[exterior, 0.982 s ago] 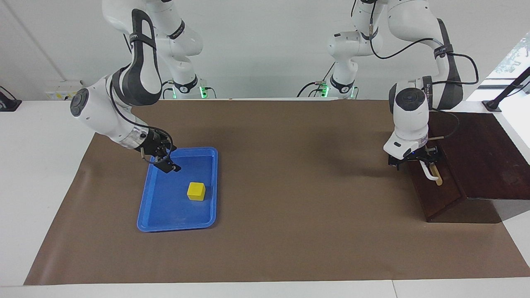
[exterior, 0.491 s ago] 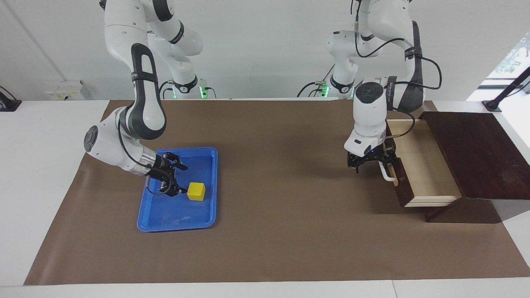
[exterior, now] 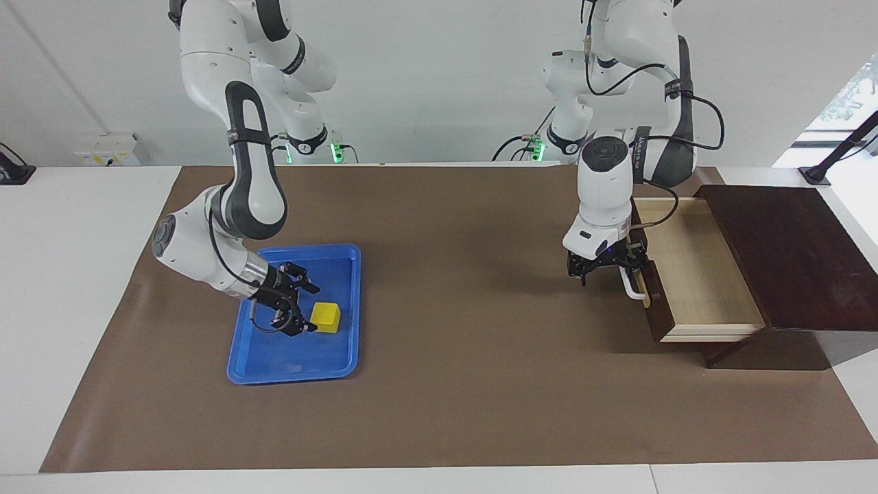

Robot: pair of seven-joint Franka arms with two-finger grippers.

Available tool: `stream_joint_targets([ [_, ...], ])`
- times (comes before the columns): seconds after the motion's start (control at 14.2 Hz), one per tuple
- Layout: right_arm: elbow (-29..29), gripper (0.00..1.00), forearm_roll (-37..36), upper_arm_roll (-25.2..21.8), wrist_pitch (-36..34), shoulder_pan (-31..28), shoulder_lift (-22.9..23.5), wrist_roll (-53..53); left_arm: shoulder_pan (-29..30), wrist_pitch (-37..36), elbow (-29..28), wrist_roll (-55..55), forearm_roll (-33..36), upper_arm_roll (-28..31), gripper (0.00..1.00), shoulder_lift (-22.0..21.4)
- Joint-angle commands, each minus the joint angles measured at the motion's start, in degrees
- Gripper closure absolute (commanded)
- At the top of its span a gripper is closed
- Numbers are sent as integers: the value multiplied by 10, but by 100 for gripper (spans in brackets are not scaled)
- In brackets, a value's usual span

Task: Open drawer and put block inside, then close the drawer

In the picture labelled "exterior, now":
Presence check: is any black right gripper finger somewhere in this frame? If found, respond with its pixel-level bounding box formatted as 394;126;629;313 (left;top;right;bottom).
273;314;318;338
287;261;320;294

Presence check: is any white drawer handle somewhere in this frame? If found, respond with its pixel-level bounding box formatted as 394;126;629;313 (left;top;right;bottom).
619;264;649;301

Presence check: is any yellow cube block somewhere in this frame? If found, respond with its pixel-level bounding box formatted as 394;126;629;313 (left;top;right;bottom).
310;302;342;335

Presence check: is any wooden drawer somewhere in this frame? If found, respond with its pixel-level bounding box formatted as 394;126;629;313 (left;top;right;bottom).
628;196;767;344

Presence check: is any dark wooden drawer cabinet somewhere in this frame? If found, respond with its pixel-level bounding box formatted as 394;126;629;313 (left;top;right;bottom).
694;184;878;370

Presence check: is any blue plastic tray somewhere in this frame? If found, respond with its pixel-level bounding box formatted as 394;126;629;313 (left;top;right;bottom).
226;243;362;386

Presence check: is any brown table mat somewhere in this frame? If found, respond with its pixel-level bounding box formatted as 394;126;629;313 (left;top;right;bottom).
39;165;878;474

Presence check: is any bright window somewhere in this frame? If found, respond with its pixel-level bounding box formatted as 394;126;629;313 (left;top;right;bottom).
772;54;878;169

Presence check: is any black table clamp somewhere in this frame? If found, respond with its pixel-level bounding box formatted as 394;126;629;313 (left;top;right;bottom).
0;143;36;186

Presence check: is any black left base cable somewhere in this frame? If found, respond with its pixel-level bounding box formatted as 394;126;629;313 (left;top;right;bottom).
492;106;556;163

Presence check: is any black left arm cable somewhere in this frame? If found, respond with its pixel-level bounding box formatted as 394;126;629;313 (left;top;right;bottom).
582;0;726;228

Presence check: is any black camera stand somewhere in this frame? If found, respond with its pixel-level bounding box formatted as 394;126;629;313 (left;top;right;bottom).
799;110;878;187

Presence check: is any white wall socket box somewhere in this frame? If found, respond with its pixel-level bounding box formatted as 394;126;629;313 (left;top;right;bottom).
73;133;143;167

